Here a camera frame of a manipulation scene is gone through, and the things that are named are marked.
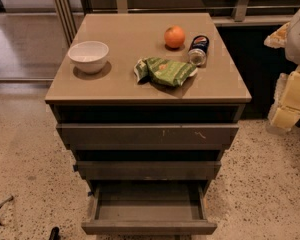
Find blue pepsi soda can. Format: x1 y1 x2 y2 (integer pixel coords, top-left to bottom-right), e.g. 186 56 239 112
188 35 210 66

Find middle grey drawer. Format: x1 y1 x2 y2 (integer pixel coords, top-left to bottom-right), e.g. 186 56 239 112
73 161 221 180

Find grey drawer cabinet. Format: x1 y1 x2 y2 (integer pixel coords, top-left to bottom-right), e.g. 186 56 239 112
46 14 250 235

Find black object on floor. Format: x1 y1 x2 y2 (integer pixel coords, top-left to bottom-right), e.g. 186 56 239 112
49 227 59 240

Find top grey drawer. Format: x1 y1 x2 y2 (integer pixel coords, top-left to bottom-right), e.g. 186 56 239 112
57 123 239 150

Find white ceramic bowl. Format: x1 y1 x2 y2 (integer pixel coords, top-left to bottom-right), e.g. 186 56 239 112
68 41 109 74

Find open bottom grey drawer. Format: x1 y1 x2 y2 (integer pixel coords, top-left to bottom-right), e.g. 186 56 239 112
82 181 217 235

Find green jalapeno chip bag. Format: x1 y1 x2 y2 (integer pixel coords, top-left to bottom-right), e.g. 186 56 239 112
133 57 197 87

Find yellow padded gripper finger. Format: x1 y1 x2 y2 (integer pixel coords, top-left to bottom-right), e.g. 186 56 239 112
270 65 300 130

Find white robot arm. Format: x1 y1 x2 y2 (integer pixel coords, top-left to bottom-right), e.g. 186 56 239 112
268 9 300 131

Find orange fruit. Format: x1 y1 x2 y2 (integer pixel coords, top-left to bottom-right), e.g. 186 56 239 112
164 26 185 49

